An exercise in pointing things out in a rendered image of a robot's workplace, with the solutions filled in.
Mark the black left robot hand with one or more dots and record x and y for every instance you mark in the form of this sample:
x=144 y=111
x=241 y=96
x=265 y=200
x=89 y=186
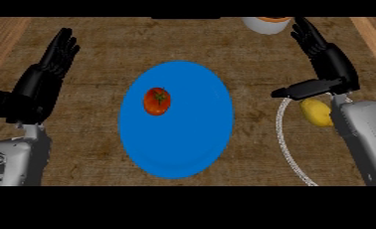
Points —
x=39 y=83

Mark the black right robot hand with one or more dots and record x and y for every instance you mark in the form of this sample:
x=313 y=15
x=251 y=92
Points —
x=332 y=65

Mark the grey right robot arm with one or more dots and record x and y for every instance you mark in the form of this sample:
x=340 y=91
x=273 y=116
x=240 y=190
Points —
x=360 y=130

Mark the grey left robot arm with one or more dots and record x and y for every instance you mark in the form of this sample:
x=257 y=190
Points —
x=23 y=156

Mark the red tomato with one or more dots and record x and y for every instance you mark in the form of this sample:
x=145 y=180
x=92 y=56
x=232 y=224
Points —
x=157 y=101

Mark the brown plate with white rim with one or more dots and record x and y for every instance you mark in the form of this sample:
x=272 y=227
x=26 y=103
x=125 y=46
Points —
x=313 y=153

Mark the blue oval placemat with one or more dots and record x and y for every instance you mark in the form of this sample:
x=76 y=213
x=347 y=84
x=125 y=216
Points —
x=186 y=140

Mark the yellow lemon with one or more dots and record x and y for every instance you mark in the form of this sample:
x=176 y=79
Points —
x=316 y=112

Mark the white cup with orange filling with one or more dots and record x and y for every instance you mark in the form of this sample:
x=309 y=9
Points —
x=268 y=27

